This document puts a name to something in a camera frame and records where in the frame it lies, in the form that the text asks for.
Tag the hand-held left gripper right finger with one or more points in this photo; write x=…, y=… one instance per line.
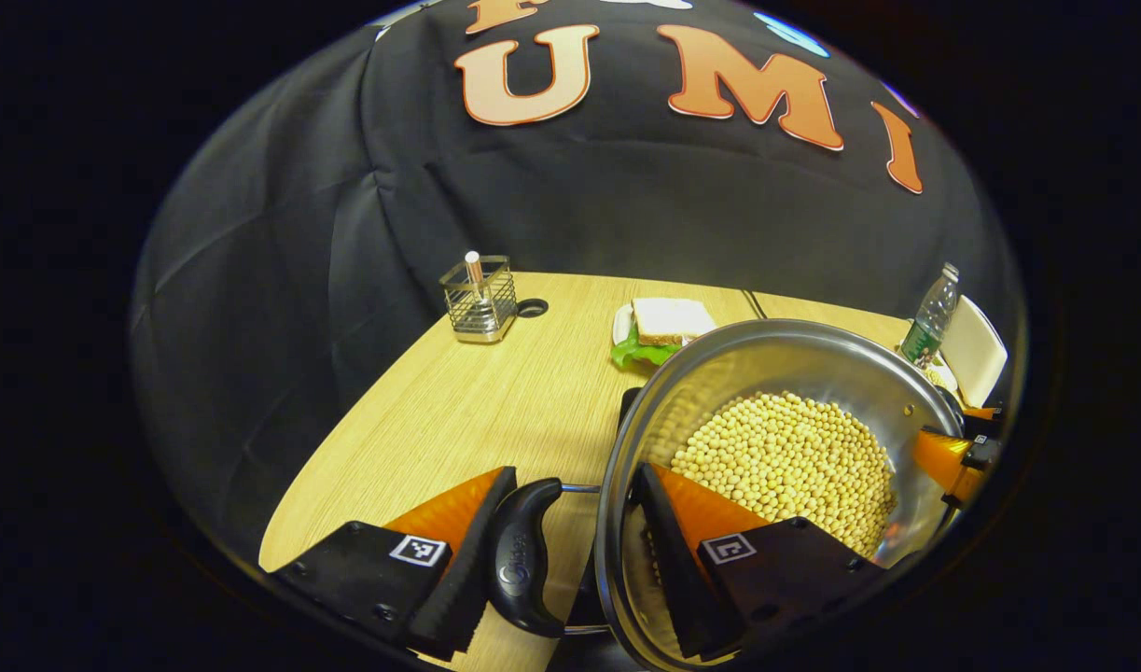
x=668, y=579

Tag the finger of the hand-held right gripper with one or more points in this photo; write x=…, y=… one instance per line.
x=943, y=457
x=980, y=412

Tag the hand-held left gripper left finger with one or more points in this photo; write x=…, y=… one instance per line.
x=463, y=588

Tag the black induction cooktop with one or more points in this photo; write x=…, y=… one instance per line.
x=629, y=406

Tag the white divided dish with beans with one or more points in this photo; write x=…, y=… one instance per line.
x=945, y=376

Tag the clear plastic water bottle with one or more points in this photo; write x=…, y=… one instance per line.
x=925, y=336

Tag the pile of soybeans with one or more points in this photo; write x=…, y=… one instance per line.
x=785, y=448

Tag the small white plate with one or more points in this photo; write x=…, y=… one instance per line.
x=621, y=325

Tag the sandwich with lettuce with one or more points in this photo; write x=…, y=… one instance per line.
x=668, y=317

